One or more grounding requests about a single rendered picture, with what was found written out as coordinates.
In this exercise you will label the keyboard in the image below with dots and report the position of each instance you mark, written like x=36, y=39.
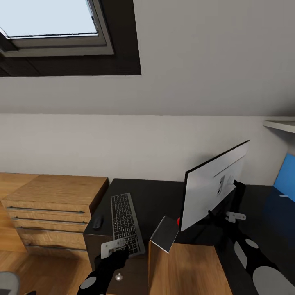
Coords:
x=125, y=224

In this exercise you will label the swivel chair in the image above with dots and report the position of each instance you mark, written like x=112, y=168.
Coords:
x=10, y=284

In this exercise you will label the monitor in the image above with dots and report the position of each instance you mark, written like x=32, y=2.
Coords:
x=209, y=183

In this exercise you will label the notebook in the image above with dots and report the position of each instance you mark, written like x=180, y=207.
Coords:
x=165, y=234

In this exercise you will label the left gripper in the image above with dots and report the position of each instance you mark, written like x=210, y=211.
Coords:
x=115, y=261

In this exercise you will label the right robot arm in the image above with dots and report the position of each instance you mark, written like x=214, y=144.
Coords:
x=264, y=273

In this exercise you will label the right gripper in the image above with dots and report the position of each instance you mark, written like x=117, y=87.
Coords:
x=221, y=222

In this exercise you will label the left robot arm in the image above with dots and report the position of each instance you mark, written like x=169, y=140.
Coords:
x=105, y=265

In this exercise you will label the mouse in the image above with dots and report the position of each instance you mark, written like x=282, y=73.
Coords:
x=97, y=222

